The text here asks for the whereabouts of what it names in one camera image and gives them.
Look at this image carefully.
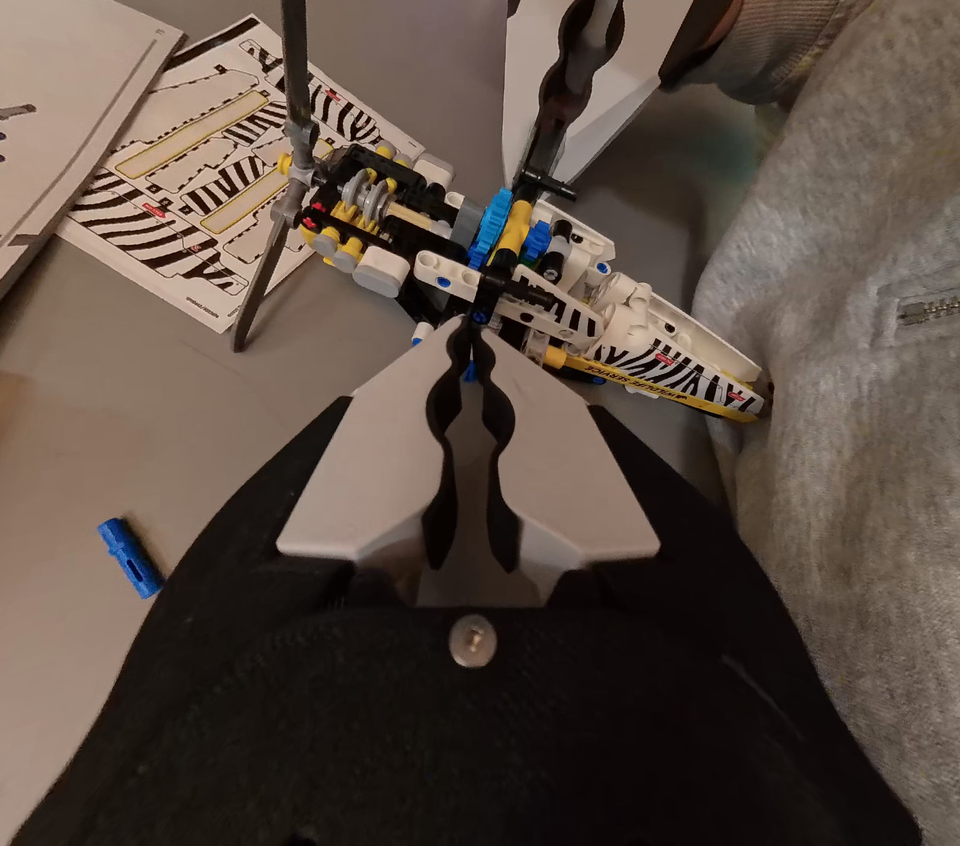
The lego propeller plane model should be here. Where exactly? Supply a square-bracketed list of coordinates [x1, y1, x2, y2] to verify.
[231, 0, 768, 425]

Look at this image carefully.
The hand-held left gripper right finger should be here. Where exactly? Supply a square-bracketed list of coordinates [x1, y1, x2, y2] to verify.
[478, 328, 663, 575]

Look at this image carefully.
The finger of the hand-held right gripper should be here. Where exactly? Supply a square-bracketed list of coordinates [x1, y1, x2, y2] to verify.
[549, 0, 704, 185]
[499, 0, 595, 185]

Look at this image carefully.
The zebra striped sticker sheet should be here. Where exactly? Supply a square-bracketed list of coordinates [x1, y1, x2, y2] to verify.
[56, 14, 426, 336]

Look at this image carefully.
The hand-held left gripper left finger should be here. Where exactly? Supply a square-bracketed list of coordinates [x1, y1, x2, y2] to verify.
[276, 317, 471, 571]

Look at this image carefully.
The pile of loose lego pieces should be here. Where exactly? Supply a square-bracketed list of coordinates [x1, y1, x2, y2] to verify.
[96, 517, 165, 600]

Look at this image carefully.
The open instruction booklet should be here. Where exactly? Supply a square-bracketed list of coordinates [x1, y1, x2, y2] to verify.
[0, 0, 188, 301]

